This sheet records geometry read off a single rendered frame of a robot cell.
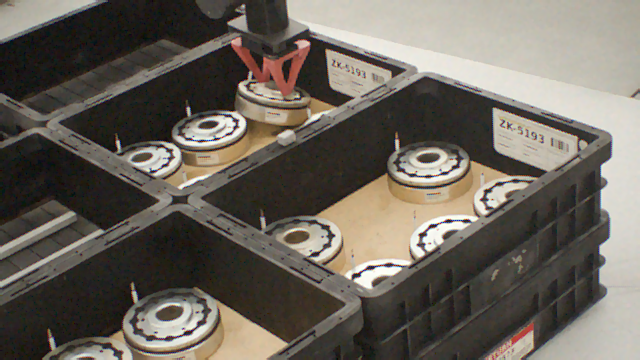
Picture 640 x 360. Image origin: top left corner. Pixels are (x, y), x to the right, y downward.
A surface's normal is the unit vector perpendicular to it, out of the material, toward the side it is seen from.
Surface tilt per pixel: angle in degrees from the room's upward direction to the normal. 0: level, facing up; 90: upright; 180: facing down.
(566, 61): 0
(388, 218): 0
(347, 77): 90
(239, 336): 0
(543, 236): 90
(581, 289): 90
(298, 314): 90
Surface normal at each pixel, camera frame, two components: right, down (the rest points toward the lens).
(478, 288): 0.68, 0.32
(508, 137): -0.73, 0.42
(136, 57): -0.11, -0.85
